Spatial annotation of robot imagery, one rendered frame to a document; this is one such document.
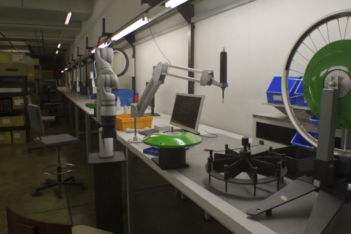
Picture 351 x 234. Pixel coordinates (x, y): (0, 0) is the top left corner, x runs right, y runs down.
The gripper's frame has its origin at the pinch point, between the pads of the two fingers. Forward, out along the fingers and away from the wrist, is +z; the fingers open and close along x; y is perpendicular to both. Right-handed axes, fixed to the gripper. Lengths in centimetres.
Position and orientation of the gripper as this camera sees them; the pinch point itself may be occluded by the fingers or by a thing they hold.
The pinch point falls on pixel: (109, 148)
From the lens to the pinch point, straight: 145.4
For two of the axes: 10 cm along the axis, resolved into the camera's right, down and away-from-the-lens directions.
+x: 9.6, -0.2, 2.9
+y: 2.9, 0.8, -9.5
